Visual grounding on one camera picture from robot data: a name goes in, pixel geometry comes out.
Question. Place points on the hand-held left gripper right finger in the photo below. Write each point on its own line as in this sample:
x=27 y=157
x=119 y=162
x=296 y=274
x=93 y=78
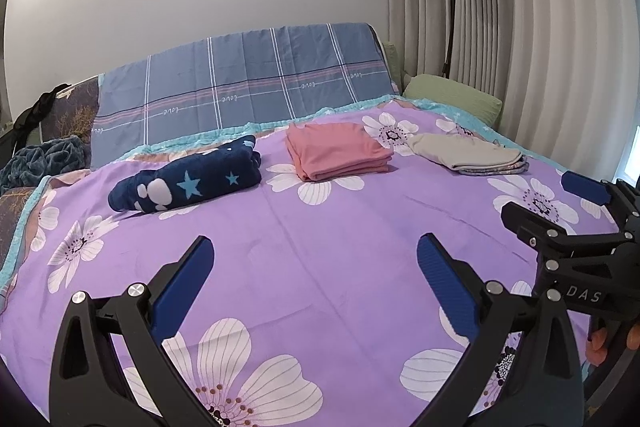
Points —
x=445 y=287

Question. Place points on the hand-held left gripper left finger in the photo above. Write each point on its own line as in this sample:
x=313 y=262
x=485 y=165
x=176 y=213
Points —
x=182 y=292

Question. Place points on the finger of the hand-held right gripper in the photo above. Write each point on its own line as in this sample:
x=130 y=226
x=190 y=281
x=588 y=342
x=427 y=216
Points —
x=525 y=219
x=585 y=187

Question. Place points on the pink long-sleeve shirt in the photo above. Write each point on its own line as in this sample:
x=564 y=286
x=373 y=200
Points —
x=335 y=144

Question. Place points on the person's right hand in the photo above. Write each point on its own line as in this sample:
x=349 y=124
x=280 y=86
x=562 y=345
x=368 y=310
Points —
x=598 y=347

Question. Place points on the folded beige garment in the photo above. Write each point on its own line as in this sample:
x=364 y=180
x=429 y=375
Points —
x=465 y=149

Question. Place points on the navy star-print fleece garment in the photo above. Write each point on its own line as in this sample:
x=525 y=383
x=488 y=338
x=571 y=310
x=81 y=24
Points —
x=210 y=179

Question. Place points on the purple floral bedsheet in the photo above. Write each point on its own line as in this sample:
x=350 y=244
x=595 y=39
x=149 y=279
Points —
x=300 y=257

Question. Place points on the green pillow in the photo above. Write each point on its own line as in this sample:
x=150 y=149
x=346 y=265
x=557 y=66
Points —
x=397 y=62
x=450 y=99

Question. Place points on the cream pleated curtain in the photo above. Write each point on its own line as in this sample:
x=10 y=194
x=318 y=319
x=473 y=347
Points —
x=550 y=32

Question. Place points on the teal fleece blanket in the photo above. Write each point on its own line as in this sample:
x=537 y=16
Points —
x=45 y=157

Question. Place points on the brown patterned mattress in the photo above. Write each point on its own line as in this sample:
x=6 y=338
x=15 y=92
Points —
x=75 y=112

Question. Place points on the blue plaid headboard cover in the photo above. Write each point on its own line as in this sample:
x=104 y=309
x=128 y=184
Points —
x=250 y=77

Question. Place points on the dark jacket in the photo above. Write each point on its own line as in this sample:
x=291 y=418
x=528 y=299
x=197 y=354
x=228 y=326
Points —
x=35 y=112

